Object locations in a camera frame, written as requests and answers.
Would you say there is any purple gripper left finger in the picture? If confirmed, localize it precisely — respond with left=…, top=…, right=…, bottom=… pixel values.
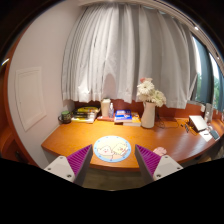
left=44, top=144, right=94, bottom=187

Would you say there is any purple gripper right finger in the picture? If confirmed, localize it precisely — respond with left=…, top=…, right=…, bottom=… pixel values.
left=134, top=144, right=184, bottom=185

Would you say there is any pink computer mouse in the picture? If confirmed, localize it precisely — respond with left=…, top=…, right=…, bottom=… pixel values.
left=153, top=147, right=167, bottom=156

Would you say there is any round cartoon mouse pad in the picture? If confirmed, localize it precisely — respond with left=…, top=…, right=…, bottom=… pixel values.
left=94, top=136, right=131, bottom=163

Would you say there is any yellow book under blue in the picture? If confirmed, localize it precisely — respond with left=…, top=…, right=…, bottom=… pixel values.
left=124, top=112, right=141, bottom=127

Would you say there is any white ceramic vase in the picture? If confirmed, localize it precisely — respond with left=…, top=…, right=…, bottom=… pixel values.
left=141, top=102, right=155, bottom=128

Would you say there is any dark green mug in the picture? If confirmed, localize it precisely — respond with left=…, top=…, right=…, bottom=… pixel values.
left=58, top=111, right=71, bottom=124

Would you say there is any stack of yellow green books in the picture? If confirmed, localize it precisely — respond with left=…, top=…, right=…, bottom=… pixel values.
left=71, top=106, right=100, bottom=123

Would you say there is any clear sanitizer bottle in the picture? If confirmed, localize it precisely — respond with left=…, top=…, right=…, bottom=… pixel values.
left=109, top=103, right=114, bottom=118

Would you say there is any white tissue container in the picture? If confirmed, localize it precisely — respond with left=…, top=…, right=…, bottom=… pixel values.
left=101, top=98, right=111, bottom=117

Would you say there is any white daisy flower bouquet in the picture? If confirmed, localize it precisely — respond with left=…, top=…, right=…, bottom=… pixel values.
left=137, top=78, right=166, bottom=107

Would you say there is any dark calculator device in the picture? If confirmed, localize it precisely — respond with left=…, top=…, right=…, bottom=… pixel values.
left=210, top=130, right=220, bottom=140

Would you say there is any white pleated curtain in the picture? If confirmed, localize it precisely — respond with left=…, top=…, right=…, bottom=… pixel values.
left=62, top=3, right=196, bottom=109

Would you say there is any black cable on desk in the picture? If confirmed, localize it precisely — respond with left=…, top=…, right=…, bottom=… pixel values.
left=154, top=114, right=189, bottom=131

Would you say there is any white framed wall panel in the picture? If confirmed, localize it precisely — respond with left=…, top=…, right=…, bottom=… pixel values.
left=15, top=67, right=46, bottom=131

